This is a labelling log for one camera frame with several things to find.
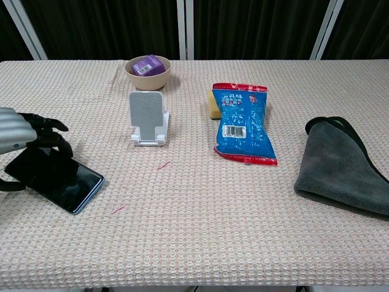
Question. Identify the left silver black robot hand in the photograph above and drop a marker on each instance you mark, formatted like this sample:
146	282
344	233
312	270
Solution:
18	130

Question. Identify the black smartphone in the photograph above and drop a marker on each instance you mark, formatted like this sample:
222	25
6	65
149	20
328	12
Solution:
67	185

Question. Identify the white phone stand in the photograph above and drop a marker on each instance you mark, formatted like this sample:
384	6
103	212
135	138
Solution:
146	117

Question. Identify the red thread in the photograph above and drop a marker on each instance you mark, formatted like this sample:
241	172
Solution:
163	165
119	209

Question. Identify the beige bowl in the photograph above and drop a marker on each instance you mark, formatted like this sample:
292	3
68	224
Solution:
148	79

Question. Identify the purple box with barcode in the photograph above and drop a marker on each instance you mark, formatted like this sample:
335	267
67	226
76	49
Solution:
147	65

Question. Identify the yellow sponge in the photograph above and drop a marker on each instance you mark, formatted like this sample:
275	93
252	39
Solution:
213	108

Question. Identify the beige waffle tablecloth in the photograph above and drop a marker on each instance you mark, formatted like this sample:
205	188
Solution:
194	219

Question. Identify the blue red snack bag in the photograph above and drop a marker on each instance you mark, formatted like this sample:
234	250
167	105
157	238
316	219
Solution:
240	124

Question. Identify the dark curtain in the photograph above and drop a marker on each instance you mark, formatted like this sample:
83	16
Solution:
258	30

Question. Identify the grey towel with black trim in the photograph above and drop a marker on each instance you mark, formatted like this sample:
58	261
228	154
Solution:
337	164

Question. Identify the white slanted frame pole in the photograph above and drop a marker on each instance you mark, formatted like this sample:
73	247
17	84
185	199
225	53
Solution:
27	30
325	30

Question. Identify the grey metal leg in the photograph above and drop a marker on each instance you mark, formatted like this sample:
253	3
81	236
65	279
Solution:
181	30
189	30

